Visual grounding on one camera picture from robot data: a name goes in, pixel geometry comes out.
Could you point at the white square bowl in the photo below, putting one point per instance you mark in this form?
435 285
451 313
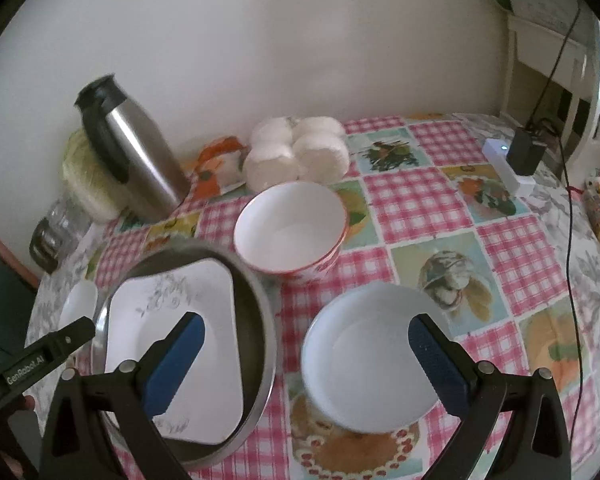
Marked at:
77 305

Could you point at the white power strip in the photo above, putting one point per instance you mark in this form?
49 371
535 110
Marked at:
497 160

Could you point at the black power adapter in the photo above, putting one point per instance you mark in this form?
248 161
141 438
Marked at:
527 152

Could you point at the white square floral plate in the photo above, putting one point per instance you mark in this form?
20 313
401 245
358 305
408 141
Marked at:
140 320

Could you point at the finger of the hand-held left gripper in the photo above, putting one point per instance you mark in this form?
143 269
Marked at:
72 335

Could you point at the glass jar with dark lid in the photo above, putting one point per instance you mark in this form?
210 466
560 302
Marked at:
45 250

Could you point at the white round bowl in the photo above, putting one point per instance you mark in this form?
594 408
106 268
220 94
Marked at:
360 360

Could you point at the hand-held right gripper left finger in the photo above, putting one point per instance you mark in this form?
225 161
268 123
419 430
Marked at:
175 365

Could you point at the stainless steel basin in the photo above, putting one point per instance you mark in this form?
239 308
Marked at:
252 320

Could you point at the stainless steel thermos jug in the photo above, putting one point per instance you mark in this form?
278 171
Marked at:
145 160

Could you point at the white wooden chair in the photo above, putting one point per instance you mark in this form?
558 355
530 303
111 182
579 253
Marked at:
522 45

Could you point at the yellowish covered container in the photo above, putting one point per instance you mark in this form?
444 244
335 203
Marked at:
80 180

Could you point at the pack of white tissue rolls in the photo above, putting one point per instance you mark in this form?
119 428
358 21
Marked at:
300 160

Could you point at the clear drinking glass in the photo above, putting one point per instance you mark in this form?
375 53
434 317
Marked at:
70 217

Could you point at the pink checkered tablecloth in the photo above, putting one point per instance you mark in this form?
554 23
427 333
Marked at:
420 200

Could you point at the dark green chair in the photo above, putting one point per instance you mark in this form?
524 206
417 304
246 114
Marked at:
0 300

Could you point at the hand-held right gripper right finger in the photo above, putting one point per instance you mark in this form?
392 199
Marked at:
437 365

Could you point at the orange printed packet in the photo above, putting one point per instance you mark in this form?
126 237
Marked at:
215 170

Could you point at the strawberry print bowl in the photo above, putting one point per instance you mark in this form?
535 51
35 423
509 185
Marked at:
290 230

